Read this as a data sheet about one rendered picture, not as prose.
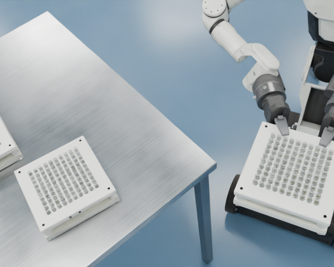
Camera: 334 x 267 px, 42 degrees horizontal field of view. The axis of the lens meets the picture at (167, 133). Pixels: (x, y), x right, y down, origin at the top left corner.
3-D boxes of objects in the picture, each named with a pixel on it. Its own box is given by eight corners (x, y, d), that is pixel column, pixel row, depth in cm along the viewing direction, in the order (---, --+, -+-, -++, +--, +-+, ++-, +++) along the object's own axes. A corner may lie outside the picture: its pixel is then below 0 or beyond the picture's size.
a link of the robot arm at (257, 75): (265, 78, 128) (255, 52, 135) (245, 101, 136) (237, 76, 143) (295, 86, 133) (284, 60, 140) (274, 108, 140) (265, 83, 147)
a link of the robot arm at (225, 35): (230, 53, 137) (190, 11, 141) (233, 63, 146) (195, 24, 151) (256, 30, 136) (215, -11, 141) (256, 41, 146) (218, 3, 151)
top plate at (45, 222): (42, 234, 127) (40, 232, 125) (15, 174, 140) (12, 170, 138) (117, 193, 132) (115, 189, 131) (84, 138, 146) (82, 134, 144)
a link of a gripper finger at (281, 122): (280, 136, 122) (273, 119, 125) (291, 135, 122) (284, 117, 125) (280, 133, 120) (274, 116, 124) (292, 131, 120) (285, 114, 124)
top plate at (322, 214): (328, 227, 107) (330, 224, 106) (233, 195, 115) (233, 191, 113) (349, 149, 119) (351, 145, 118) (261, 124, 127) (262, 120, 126)
